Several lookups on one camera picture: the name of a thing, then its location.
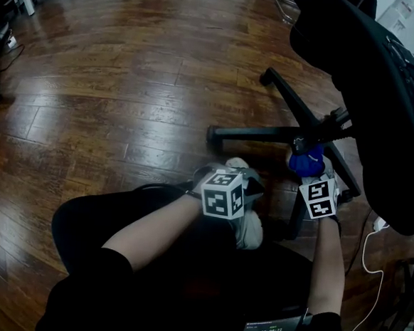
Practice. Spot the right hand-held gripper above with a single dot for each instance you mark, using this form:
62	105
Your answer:
320	200

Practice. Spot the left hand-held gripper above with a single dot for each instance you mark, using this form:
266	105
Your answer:
220	201

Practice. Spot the blue cloth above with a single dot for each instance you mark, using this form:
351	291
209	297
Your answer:
307	162

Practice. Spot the black office chair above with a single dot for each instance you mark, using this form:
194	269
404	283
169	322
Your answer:
377	85

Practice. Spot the person's left forearm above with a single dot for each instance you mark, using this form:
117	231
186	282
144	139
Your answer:
152	228

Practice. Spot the person's right forearm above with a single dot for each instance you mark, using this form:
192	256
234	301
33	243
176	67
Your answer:
327	267

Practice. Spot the black mesh chrome chair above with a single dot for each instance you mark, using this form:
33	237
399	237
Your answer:
284	13

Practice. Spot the person's white sneaker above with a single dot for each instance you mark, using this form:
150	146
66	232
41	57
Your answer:
252	229

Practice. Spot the person's black trousers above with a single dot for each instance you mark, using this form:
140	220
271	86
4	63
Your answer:
88	219

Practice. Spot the person's black shirt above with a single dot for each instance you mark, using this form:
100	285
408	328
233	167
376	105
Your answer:
117	311

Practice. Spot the black metal rack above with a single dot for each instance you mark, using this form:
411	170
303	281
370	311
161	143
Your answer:
406	302

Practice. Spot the white paper notice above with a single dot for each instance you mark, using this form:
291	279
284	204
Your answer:
404	12

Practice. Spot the white power strip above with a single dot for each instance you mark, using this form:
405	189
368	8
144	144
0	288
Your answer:
11	42

